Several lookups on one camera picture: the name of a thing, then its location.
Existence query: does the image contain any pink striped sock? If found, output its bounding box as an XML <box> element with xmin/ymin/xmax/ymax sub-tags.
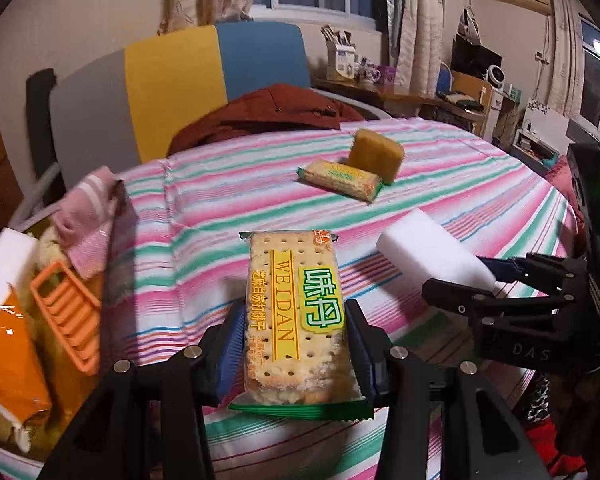
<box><xmin>50</xmin><ymin>166</ymin><xmax>117</xmax><ymax>248</ymax></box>

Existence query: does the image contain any curtain right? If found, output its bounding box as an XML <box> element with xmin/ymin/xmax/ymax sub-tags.
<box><xmin>386</xmin><ymin>0</ymin><xmax>443</xmax><ymax>98</ymax></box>

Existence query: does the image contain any small white fan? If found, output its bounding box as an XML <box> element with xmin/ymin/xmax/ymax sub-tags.
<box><xmin>486</xmin><ymin>64</ymin><xmax>505</xmax><ymax>89</ymax></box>

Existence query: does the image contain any orange plastic rack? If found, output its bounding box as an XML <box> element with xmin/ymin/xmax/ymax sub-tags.
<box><xmin>30</xmin><ymin>261</ymin><xmax>102</xmax><ymax>376</ymax></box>

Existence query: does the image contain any wooden chair with cushion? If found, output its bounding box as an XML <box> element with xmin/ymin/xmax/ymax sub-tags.
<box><xmin>449</xmin><ymin>70</ymin><xmax>503</xmax><ymax>141</ymax></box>

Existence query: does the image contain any white mug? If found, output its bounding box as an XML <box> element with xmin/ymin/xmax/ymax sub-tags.
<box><xmin>358</xmin><ymin>65</ymin><xmax>381</xmax><ymax>84</ymax></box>

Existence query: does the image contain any dark red jacket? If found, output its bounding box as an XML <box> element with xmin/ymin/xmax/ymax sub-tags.
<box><xmin>166</xmin><ymin>84</ymin><xmax>364</xmax><ymax>156</ymax></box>

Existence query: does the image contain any cracker pack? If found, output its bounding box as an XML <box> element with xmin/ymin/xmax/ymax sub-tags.
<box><xmin>230</xmin><ymin>230</ymin><xmax>374</xmax><ymax>422</ymax></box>
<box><xmin>297</xmin><ymin>159</ymin><xmax>382</xmax><ymax>203</ymax></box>

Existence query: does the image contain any black rolled mat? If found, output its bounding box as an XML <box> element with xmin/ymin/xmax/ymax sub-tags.
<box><xmin>26</xmin><ymin>68</ymin><xmax>57</xmax><ymax>179</ymax></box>

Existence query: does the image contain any purple box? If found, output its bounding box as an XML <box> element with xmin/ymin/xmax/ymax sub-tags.
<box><xmin>377</xmin><ymin>65</ymin><xmax>396</xmax><ymax>86</ymax></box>

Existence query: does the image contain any white foam block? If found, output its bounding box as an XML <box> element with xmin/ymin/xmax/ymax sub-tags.
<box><xmin>0</xmin><ymin>228</ymin><xmax>38</xmax><ymax>310</ymax></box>
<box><xmin>376</xmin><ymin>209</ymin><xmax>496</xmax><ymax>290</ymax></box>

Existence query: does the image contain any orange white snack bag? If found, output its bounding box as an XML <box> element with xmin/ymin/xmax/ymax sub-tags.
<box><xmin>0</xmin><ymin>292</ymin><xmax>53</xmax><ymax>454</ymax></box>

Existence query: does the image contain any white box with items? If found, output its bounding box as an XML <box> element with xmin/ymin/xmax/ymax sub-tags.
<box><xmin>321</xmin><ymin>24</ymin><xmax>356</xmax><ymax>81</ymax></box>

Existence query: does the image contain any gold metal tin box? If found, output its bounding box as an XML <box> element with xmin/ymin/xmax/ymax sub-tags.
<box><xmin>0</xmin><ymin>179</ymin><xmax>142</xmax><ymax>461</ymax></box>

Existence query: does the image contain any wooden side desk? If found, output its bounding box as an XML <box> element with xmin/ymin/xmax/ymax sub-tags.
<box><xmin>310</xmin><ymin>77</ymin><xmax>487</xmax><ymax>124</ymax></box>

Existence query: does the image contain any grey yellow blue chair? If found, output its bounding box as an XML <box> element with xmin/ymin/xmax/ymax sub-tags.
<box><xmin>7</xmin><ymin>20</ymin><xmax>391</xmax><ymax>226</ymax></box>

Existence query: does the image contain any striped tablecloth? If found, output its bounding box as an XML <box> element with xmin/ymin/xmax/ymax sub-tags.
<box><xmin>0</xmin><ymin>116</ymin><xmax>581</xmax><ymax>480</ymax></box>

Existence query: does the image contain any cream sock ball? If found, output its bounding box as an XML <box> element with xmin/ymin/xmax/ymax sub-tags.
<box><xmin>36</xmin><ymin>226</ymin><xmax>70</xmax><ymax>270</ymax></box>

